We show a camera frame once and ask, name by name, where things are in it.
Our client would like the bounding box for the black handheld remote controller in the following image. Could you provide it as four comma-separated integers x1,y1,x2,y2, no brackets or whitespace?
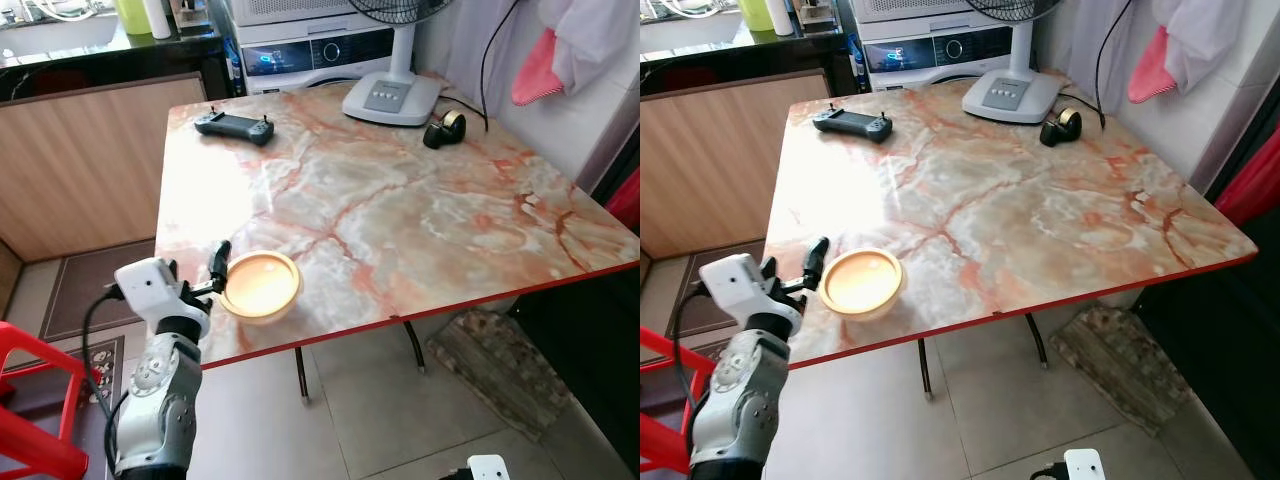
812,102,895,145
193,104,276,148

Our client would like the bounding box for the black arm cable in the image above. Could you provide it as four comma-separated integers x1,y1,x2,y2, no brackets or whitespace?
672,280,713,441
81,283,132,475

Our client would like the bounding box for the dark patterned floor mat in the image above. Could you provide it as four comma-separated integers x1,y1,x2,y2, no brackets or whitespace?
84,334,128,407

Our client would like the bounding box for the white standing fan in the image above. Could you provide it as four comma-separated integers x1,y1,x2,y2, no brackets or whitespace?
342,0,444,128
962,0,1064,126

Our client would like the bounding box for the marble pattern red-edged table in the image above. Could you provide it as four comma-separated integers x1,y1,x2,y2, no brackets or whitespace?
762,68,1260,371
154,72,641,373

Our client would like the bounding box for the wooden cabinet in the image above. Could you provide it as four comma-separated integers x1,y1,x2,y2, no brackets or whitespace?
640,68,833,261
0,72,208,264

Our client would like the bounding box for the green bottle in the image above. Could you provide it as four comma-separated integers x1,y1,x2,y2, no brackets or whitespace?
737,0,777,34
114,0,154,37

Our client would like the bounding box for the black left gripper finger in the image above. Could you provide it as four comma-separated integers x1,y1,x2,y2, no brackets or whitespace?
803,237,831,289
207,240,233,292

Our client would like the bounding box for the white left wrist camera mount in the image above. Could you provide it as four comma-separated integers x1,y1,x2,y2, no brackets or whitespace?
113,257,188,327
698,253,778,322

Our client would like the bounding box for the pink hanging cloth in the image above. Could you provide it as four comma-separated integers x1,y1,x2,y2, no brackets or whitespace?
511,27,567,108
1127,24,1181,105

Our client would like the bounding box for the white washing machine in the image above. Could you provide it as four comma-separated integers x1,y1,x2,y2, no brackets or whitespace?
853,0,1023,93
228,0,403,97

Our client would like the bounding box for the brown doormat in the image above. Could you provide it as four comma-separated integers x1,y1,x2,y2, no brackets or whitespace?
38,238,159,343

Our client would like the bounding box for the red plastic stool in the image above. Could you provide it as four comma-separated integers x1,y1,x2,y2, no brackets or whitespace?
0,321,92,480
640,326,708,477

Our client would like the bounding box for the white hanging garment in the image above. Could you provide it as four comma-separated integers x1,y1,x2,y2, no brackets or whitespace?
535,0,641,98
1150,0,1253,97

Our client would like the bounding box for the black glossy countertop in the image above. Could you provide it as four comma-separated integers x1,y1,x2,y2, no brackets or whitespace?
0,22,229,73
640,20,851,71

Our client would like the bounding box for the red cloth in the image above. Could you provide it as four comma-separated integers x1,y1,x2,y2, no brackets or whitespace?
604,165,641,233
1209,143,1280,228

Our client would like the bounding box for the black fan power cable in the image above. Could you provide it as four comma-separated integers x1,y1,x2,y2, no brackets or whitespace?
1058,0,1137,132
440,0,523,135

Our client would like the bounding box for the patterned brown rug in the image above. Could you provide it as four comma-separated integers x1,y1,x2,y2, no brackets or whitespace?
1048,303,1198,438
424,308,573,443

